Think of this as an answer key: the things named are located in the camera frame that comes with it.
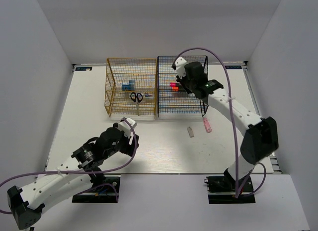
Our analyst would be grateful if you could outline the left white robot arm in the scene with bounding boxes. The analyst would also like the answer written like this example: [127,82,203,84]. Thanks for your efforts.
[7,118,139,231]

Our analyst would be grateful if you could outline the right table label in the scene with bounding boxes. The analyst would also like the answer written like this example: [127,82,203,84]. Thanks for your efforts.
[225,65,242,70]

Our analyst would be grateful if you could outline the gold wire shelf rack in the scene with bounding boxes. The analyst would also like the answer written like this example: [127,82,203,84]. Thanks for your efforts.
[104,58,157,117]

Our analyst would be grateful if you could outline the white correction tape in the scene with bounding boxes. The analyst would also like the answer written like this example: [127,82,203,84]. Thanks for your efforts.
[187,127,194,138]

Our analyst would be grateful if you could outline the table label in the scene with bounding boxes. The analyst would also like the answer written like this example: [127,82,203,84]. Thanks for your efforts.
[75,67,92,71]
[225,65,242,70]

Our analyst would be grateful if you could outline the blue tape dispenser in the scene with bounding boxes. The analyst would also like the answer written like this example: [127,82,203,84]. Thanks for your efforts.
[122,79,135,91]

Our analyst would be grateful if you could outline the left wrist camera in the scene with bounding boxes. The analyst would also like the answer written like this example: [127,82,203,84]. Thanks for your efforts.
[117,117,137,139]

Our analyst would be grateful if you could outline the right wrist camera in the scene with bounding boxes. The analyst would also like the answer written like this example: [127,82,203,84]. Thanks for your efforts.
[171,57,187,78]

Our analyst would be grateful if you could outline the black handled scissors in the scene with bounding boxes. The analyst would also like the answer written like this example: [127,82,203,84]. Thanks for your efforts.
[130,92,143,116]

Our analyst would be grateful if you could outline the purple cable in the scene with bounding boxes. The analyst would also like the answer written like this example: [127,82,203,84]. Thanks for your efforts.
[0,118,139,214]
[172,47,267,199]

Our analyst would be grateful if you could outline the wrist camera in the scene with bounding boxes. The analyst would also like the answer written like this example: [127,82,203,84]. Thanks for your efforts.
[117,117,137,139]
[171,57,187,78]

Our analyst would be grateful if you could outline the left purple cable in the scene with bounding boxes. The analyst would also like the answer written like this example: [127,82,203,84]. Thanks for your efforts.
[0,118,139,214]

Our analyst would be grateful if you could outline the left table label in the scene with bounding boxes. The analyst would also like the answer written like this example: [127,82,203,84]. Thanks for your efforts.
[75,67,92,71]

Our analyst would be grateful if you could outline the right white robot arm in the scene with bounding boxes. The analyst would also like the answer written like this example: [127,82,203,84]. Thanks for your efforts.
[173,57,279,191]

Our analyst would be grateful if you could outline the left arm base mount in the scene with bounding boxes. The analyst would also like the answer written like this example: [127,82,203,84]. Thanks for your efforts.
[72,175,121,204]

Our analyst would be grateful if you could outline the pink eraser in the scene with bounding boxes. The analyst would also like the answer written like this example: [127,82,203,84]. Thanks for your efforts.
[203,117,212,133]

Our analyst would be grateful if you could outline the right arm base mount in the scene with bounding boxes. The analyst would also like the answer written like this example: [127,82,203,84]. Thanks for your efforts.
[204,176,256,205]

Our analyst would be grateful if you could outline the black wire shelf rack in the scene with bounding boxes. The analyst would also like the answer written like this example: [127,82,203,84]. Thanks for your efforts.
[157,56,208,116]

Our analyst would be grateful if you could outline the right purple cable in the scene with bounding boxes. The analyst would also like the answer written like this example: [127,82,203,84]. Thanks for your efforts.
[172,47,267,199]

